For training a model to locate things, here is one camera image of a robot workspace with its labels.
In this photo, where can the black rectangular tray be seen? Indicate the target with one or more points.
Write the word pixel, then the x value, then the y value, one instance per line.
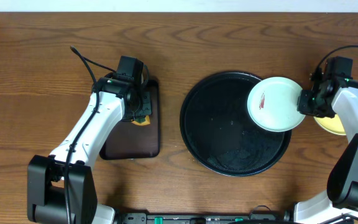
pixel 130 141

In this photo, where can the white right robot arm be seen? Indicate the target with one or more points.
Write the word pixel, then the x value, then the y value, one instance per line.
pixel 340 199

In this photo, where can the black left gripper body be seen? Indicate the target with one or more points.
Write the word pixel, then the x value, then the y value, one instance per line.
pixel 145 104

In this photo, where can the round black tray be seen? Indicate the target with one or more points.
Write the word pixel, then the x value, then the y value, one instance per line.
pixel 218 131

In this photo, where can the yellow green scrub sponge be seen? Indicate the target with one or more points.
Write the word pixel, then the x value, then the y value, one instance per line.
pixel 141 121

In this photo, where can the yellow plate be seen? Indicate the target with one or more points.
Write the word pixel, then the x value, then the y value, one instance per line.
pixel 331 125

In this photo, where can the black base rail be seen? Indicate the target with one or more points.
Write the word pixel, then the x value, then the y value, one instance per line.
pixel 143 218

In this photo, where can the green plate with red smear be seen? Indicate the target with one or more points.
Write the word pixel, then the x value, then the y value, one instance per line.
pixel 272 104

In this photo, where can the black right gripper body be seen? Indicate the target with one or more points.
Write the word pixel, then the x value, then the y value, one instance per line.
pixel 310 104

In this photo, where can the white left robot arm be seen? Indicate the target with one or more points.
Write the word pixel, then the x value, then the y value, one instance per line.
pixel 60 187

